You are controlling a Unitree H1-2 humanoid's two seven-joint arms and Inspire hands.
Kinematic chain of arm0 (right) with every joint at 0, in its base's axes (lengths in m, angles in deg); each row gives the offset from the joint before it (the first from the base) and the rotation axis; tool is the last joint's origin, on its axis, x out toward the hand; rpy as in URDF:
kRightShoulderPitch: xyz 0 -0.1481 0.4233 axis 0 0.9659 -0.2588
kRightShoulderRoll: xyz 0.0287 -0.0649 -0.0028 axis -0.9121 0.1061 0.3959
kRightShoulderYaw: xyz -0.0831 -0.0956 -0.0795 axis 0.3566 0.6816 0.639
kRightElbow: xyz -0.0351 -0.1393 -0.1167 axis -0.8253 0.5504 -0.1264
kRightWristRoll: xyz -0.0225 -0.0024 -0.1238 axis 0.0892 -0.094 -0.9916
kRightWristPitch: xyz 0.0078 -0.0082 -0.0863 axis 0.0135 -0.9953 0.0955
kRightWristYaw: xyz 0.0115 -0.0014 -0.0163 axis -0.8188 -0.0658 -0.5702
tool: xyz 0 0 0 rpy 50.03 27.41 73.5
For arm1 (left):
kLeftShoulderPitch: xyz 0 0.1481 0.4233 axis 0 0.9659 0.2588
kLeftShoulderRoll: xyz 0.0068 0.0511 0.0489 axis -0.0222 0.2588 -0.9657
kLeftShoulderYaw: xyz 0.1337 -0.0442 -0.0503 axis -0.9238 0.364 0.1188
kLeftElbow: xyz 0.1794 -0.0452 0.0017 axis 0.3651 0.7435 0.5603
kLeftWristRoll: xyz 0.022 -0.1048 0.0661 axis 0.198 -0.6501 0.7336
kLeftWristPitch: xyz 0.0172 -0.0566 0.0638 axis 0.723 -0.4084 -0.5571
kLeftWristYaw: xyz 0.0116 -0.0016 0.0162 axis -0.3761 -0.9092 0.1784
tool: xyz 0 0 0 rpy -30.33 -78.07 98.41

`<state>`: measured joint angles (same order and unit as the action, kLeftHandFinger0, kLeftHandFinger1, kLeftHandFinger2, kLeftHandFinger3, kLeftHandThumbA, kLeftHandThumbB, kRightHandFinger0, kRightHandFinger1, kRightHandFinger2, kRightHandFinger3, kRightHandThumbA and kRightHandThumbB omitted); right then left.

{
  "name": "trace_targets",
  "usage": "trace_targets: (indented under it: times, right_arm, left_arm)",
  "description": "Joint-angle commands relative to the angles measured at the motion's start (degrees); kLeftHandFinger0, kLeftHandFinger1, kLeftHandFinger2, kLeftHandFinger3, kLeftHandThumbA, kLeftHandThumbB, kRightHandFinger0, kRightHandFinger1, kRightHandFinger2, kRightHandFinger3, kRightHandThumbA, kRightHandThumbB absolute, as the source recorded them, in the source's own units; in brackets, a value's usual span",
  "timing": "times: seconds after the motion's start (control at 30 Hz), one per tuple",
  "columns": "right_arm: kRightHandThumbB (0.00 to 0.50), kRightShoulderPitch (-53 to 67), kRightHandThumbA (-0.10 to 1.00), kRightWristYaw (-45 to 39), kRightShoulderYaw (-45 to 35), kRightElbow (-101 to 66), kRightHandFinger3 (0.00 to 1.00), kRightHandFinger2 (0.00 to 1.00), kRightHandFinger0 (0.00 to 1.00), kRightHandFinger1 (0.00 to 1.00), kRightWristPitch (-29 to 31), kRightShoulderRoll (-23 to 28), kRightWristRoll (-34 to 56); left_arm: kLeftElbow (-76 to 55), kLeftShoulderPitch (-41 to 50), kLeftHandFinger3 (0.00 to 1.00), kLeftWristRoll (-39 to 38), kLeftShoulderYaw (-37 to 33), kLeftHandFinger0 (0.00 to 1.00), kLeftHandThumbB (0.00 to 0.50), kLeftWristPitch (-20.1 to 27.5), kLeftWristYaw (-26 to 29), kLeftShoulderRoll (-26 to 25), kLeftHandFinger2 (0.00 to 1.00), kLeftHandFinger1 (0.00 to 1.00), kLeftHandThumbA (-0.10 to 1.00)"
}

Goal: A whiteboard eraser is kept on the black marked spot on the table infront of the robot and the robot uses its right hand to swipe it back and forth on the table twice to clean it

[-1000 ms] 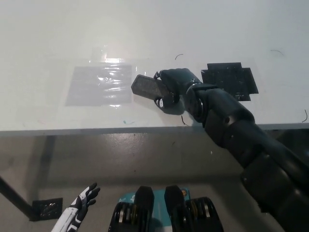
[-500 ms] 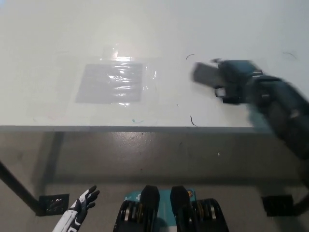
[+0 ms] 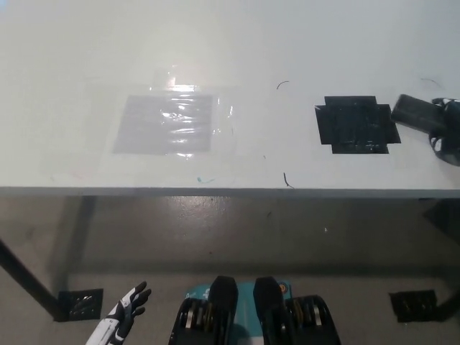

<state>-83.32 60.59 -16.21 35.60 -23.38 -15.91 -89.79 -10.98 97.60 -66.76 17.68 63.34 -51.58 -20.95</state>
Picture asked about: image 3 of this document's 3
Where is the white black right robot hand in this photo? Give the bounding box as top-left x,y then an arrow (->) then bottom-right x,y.
429,97 -> 460,166

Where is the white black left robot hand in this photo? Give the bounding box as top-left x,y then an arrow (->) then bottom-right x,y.
86,281 -> 152,345

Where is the dark grey whiteboard eraser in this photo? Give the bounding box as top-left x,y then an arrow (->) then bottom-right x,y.
390,93 -> 446,131

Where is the black tape spot marking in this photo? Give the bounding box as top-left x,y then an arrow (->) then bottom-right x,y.
315,95 -> 402,155

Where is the black table leg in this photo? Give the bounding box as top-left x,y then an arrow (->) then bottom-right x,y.
436,283 -> 460,321
0,239 -> 61,320

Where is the grey taped plastic sheet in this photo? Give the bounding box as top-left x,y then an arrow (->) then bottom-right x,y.
113,93 -> 213,155

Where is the clear plastic film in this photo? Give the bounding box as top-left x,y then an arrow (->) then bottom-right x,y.
150,66 -> 237,160

